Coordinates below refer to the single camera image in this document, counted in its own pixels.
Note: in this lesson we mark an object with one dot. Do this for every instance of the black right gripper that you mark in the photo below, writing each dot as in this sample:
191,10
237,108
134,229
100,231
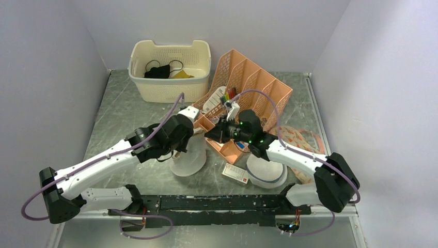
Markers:
219,133

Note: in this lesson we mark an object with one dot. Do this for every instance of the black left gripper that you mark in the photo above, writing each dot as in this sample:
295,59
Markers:
183,146

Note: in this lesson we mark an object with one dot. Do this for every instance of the white mesh laundry bag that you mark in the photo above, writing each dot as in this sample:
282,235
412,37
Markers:
185,164

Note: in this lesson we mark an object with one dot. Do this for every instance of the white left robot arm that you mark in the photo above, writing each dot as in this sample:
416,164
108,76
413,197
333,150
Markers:
68,192

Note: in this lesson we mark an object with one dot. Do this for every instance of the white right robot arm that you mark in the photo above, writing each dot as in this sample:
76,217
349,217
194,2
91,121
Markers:
333,186

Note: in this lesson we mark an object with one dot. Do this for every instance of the cream plastic laundry basket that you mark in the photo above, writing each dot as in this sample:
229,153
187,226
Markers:
196,58

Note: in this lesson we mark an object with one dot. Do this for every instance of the orange patterned fabric bag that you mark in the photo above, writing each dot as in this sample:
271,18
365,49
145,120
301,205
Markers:
303,139

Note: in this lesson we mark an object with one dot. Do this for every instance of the white red card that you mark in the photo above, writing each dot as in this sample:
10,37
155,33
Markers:
235,173

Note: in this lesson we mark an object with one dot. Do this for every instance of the peach plastic desk organizer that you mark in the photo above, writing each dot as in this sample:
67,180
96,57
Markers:
259,90

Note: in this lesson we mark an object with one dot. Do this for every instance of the yellow cloth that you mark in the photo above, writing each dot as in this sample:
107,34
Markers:
182,75

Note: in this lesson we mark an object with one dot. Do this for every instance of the black face mask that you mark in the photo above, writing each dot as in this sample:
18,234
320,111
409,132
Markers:
160,72

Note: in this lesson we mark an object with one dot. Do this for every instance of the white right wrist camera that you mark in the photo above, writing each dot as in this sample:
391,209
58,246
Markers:
232,110

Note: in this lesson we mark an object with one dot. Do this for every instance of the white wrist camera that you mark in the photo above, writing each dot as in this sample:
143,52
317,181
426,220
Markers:
232,110
190,112

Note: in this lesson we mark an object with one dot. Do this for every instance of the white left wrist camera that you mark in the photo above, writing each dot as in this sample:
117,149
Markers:
190,112

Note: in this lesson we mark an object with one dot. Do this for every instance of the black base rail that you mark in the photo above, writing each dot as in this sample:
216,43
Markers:
185,210

